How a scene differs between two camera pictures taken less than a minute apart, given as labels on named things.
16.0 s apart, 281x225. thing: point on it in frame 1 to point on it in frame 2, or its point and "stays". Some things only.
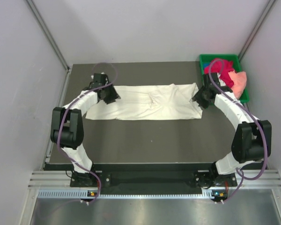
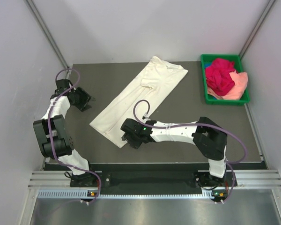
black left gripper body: x=110 y=94 to x=81 y=98
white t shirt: x=173 y=101 to x=138 y=99
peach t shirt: x=240 y=80 stays
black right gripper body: x=200 y=97 to x=133 y=140
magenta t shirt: x=223 y=67 stays
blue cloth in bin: x=206 y=64 stays
